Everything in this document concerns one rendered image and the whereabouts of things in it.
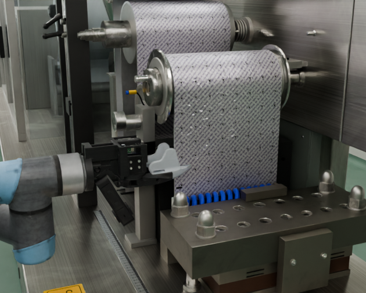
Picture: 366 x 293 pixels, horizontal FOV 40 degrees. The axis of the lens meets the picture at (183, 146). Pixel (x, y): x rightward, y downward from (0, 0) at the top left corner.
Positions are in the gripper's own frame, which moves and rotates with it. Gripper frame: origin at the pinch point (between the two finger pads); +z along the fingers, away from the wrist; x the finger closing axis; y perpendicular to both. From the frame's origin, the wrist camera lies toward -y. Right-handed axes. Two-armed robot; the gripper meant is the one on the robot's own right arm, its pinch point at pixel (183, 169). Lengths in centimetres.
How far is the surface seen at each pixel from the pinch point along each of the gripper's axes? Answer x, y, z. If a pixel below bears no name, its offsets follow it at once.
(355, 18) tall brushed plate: -10.4, 29.2, 30.1
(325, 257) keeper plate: -22.4, -11.7, 18.4
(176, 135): -0.2, 7.2, -1.7
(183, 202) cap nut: -8.3, -3.2, -3.4
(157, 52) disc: 5.8, 22.7, -3.3
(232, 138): -0.2, 5.4, 10.4
